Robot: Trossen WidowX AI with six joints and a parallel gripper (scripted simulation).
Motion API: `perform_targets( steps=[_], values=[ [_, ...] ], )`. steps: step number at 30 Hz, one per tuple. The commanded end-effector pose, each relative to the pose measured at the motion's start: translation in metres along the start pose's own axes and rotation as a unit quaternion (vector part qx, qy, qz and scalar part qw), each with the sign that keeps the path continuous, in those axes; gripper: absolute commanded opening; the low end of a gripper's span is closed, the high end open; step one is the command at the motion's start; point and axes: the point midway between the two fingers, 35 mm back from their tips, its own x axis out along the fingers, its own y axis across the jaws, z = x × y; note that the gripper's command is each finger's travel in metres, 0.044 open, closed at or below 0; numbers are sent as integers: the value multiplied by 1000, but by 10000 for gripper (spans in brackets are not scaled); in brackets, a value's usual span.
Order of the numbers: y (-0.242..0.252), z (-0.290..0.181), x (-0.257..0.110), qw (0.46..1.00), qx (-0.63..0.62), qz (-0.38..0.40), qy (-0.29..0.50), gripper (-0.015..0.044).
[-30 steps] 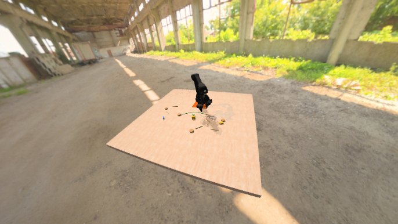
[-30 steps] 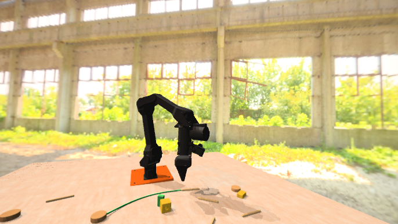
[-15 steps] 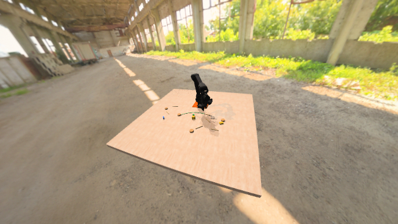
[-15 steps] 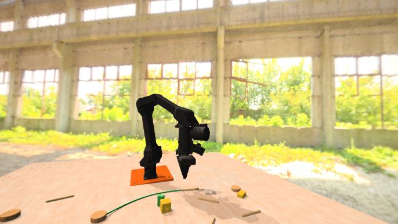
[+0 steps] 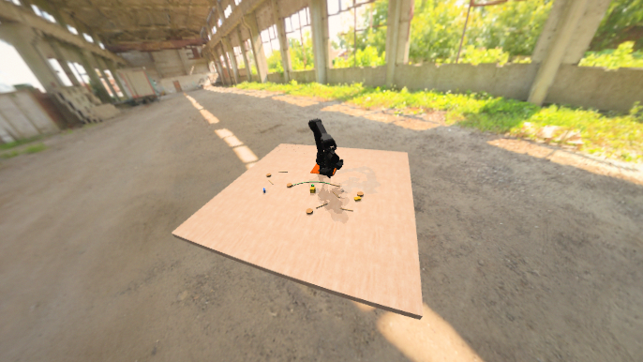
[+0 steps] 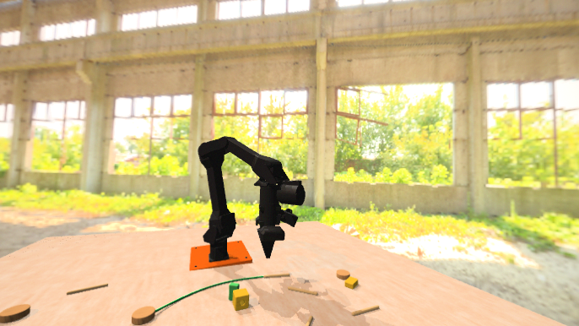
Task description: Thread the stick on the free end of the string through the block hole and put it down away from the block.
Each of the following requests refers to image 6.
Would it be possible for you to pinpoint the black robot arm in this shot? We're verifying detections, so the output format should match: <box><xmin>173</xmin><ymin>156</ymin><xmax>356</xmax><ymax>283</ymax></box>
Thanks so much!
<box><xmin>198</xmin><ymin>136</ymin><xmax>306</xmax><ymax>263</ymax></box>

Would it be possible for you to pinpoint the small yellow block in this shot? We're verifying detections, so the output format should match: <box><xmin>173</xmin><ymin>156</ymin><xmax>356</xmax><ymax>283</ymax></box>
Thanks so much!
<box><xmin>344</xmin><ymin>277</ymin><xmax>359</xmax><ymax>289</ymax></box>

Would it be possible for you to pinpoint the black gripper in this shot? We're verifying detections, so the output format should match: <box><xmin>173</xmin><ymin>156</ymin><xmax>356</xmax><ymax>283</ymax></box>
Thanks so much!
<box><xmin>256</xmin><ymin>202</ymin><xmax>285</xmax><ymax>259</ymax></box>

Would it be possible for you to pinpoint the yellow square block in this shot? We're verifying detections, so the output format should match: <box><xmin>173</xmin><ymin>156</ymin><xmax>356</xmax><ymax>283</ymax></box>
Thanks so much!
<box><xmin>232</xmin><ymin>288</ymin><xmax>249</xmax><ymax>311</ymax></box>

